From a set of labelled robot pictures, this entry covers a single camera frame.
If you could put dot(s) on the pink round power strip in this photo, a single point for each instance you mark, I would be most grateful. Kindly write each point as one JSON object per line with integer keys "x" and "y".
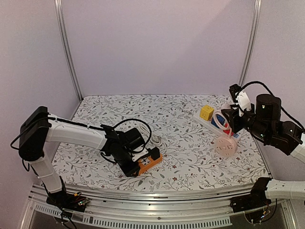
{"x": 225, "y": 146}

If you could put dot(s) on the right aluminium frame post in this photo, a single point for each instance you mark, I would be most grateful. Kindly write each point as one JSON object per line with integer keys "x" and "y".
{"x": 251, "y": 41}

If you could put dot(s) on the aluminium frame post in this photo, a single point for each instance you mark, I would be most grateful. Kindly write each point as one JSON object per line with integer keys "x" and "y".
{"x": 251, "y": 41}
{"x": 66, "y": 48}

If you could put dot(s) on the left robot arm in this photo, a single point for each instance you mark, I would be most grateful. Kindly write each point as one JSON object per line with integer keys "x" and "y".
{"x": 43, "y": 127}

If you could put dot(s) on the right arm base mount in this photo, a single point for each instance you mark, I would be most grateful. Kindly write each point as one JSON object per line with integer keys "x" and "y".
{"x": 255, "y": 199}

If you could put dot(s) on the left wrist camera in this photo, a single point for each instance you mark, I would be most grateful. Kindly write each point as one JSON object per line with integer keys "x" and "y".
{"x": 143, "y": 154}

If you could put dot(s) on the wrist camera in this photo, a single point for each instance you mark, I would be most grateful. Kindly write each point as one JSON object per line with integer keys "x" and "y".
{"x": 241, "y": 100}
{"x": 143, "y": 154}

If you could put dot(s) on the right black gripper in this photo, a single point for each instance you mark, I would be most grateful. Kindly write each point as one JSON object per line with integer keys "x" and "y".
{"x": 235, "y": 119}

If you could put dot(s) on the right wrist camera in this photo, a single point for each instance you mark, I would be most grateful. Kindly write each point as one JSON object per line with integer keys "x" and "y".
{"x": 241, "y": 100}

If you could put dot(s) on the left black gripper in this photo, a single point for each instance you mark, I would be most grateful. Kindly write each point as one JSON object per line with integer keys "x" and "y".
{"x": 129, "y": 172}

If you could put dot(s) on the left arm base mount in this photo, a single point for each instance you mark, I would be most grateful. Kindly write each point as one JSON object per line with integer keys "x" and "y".
{"x": 64, "y": 200}

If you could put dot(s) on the front aluminium rail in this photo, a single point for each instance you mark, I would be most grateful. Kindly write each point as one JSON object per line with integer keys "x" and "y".
{"x": 200, "y": 209}

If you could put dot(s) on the floral table mat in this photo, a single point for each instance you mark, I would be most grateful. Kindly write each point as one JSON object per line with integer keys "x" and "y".
{"x": 190, "y": 161}

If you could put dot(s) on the blue cube socket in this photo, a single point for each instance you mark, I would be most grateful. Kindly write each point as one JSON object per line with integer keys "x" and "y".
{"x": 218, "y": 119}

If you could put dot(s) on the left aluminium frame post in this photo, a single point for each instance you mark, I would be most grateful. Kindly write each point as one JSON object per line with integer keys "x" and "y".
{"x": 66, "y": 48}

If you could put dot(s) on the black adapter with cable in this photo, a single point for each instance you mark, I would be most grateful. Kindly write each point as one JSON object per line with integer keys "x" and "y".
{"x": 154, "y": 153}

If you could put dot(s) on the orange power strip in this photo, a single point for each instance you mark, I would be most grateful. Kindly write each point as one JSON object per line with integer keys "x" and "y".
{"x": 147, "y": 163}

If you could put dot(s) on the yellow cube socket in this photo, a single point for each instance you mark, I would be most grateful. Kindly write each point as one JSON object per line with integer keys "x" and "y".
{"x": 206, "y": 112}

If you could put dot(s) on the white multicolour power strip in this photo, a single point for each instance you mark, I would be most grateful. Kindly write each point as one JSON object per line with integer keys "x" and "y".
{"x": 208, "y": 125}

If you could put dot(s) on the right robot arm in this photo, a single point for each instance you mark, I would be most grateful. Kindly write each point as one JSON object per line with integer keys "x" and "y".
{"x": 262, "y": 121}

